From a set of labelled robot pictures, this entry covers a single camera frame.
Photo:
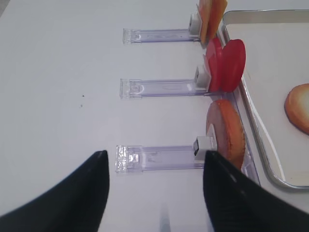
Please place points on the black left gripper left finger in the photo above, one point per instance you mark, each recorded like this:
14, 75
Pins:
76, 204

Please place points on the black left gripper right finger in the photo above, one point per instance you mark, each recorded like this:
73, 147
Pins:
237, 204

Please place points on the bread slice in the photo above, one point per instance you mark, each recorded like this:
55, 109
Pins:
296, 107
228, 131

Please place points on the clear bread pusher rack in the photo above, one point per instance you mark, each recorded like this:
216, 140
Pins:
136, 158

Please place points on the clear tomato pusher rack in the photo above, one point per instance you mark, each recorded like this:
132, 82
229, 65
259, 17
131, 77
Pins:
198, 86

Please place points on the rear red tomato slice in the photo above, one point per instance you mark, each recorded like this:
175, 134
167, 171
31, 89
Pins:
214, 63

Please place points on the clear cheese pusher rack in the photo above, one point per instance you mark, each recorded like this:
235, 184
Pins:
136, 36

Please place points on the rear orange cheese slice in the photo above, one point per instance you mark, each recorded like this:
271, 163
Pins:
204, 9

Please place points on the white metal tray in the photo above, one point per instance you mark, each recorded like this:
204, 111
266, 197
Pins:
277, 60

